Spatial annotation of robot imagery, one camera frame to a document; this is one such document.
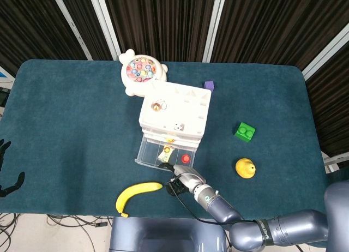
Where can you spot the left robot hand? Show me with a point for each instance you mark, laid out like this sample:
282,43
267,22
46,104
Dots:
3,153

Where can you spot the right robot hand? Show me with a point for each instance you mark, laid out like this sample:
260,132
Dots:
191,177

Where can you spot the yellow printed packet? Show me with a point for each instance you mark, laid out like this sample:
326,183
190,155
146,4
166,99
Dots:
165,152

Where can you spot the clear plastic drawer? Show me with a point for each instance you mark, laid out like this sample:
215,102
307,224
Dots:
147,153

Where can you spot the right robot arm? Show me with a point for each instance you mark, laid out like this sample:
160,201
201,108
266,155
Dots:
221,205

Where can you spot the red plastic cup piece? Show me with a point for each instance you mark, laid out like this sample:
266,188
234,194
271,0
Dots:
185,158

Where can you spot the white dice black dots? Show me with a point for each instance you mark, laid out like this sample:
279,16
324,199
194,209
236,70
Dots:
179,127

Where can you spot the dark device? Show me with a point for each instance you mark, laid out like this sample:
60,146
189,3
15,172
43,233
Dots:
4,96

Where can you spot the blue-grey robot torso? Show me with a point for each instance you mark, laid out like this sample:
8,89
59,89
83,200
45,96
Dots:
163,235

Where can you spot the yellow toy banana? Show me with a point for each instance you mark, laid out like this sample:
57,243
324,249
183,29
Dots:
128,193

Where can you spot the green building block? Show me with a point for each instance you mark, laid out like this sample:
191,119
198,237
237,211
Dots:
244,133

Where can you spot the teal table cloth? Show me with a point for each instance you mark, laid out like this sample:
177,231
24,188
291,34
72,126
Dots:
68,126

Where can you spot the blue white board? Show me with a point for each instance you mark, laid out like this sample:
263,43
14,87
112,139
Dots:
5,76

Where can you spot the small gold bell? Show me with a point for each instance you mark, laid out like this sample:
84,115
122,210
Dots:
156,106

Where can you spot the purple block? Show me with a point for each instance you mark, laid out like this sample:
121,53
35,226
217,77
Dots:
209,85

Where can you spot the black power adapter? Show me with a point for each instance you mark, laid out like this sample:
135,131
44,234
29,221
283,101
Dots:
100,224

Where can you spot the white fishing game toy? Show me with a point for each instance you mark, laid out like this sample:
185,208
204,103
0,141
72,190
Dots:
139,69

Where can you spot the white drawer cabinet frame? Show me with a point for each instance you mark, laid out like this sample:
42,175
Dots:
185,110

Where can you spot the white frame bar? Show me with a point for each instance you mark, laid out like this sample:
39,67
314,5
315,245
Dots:
336,158

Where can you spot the white aluminium frame post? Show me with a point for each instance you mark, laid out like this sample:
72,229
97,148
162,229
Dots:
105,25
215,25
71,23
327,50

